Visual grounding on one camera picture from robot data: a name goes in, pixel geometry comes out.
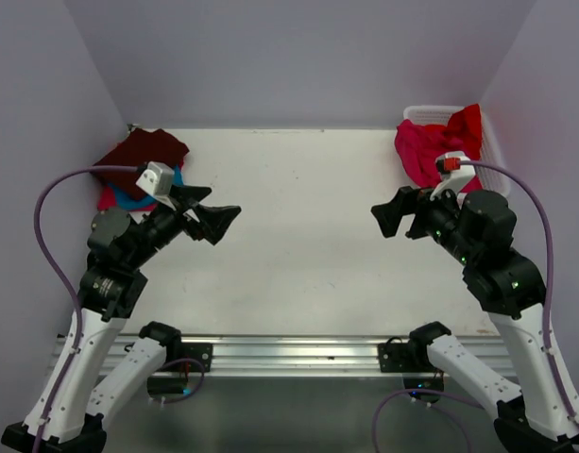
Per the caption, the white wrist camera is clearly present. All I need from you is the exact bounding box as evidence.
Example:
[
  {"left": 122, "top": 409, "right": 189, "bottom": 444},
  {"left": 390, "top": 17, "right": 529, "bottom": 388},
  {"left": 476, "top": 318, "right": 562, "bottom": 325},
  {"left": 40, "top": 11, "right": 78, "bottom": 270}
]
[
  {"left": 136, "top": 161, "right": 175, "bottom": 199},
  {"left": 431, "top": 151, "right": 476, "bottom": 199}
]

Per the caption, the aluminium mounting rail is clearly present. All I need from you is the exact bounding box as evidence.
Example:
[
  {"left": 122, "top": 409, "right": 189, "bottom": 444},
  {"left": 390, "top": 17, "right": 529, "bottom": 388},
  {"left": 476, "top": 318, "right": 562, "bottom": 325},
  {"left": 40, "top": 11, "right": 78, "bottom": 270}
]
[{"left": 97, "top": 334, "right": 516, "bottom": 379}]

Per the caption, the bright red t-shirt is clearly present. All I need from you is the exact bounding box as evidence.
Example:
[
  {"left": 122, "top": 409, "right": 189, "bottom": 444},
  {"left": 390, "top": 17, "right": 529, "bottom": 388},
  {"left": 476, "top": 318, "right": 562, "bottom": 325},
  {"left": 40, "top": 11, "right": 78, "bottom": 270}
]
[{"left": 445, "top": 104, "right": 483, "bottom": 160}]

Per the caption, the white plastic basket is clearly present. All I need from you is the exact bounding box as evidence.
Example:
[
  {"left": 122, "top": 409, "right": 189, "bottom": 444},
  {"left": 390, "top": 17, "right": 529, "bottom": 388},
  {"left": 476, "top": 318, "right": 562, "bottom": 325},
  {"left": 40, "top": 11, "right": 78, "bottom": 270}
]
[{"left": 403, "top": 105, "right": 511, "bottom": 197}]

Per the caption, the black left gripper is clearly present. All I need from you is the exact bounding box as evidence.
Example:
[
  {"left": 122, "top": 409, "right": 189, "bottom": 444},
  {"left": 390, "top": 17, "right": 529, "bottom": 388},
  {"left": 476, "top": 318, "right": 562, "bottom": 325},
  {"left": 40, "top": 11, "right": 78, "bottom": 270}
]
[{"left": 125, "top": 181, "right": 240, "bottom": 269}]

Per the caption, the pink folded t-shirt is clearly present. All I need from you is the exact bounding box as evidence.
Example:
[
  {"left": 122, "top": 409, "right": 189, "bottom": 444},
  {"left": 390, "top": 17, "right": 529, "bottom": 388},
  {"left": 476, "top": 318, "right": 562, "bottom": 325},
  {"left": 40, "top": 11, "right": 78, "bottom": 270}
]
[{"left": 97, "top": 184, "right": 156, "bottom": 212}]

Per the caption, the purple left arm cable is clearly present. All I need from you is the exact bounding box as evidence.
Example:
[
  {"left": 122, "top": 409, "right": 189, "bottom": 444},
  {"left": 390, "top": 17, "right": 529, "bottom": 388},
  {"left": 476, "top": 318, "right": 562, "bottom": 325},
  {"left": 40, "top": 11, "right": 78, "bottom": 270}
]
[{"left": 31, "top": 163, "right": 148, "bottom": 453}]

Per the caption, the crimson t-shirt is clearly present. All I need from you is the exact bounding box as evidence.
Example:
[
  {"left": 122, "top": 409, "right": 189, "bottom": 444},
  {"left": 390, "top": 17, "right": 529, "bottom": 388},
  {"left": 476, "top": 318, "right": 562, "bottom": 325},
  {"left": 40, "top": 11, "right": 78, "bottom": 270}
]
[{"left": 395, "top": 120, "right": 465, "bottom": 188}]

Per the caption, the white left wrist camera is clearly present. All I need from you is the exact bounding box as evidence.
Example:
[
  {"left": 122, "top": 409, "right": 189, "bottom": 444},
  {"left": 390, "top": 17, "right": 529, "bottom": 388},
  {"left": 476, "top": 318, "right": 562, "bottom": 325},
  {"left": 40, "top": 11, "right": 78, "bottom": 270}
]
[{"left": 136, "top": 161, "right": 175, "bottom": 199}]

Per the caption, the blue folded t-shirt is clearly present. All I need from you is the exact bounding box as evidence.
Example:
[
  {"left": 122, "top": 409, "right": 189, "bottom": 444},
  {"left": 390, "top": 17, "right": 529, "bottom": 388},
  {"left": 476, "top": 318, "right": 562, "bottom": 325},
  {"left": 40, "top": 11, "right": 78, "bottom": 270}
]
[{"left": 96, "top": 164, "right": 183, "bottom": 212}]

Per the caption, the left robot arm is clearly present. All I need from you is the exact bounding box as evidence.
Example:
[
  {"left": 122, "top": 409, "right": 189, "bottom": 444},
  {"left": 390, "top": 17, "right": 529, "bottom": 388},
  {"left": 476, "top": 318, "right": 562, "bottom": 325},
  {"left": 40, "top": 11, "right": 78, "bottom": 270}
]
[{"left": 1, "top": 186, "right": 241, "bottom": 452}]

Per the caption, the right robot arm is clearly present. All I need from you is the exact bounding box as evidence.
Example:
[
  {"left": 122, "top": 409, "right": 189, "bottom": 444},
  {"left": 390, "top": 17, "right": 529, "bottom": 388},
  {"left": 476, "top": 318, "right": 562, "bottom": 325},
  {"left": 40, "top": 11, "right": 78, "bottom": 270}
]
[{"left": 371, "top": 186, "right": 579, "bottom": 452}]

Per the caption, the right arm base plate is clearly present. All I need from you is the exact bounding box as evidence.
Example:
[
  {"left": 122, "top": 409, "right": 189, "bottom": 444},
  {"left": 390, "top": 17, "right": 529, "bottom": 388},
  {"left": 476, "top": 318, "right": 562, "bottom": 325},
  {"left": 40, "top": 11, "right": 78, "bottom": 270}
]
[{"left": 377, "top": 337, "right": 419, "bottom": 374}]

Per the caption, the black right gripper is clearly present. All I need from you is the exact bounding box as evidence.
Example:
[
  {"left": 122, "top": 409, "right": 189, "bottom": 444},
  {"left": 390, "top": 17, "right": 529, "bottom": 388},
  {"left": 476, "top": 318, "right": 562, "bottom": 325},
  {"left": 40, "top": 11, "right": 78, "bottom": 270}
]
[{"left": 371, "top": 176, "right": 477, "bottom": 263}]

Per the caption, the dark maroon folded t-shirt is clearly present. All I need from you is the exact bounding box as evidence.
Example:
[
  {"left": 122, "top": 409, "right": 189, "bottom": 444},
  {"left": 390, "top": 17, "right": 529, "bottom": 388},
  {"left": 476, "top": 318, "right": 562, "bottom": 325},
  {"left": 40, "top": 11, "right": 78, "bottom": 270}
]
[{"left": 93, "top": 128, "right": 189, "bottom": 199}]

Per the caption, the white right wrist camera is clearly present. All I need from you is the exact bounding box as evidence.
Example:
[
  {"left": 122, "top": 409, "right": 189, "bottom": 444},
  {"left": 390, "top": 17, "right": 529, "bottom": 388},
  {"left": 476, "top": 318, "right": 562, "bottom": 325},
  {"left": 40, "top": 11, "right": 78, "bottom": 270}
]
[{"left": 431, "top": 151, "right": 476, "bottom": 199}]

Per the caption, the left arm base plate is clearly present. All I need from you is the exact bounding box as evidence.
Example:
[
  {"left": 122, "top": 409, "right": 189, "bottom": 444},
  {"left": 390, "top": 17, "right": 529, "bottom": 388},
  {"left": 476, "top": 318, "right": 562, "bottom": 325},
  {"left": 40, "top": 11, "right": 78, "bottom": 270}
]
[{"left": 172, "top": 343, "right": 213, "bottom": 374}]

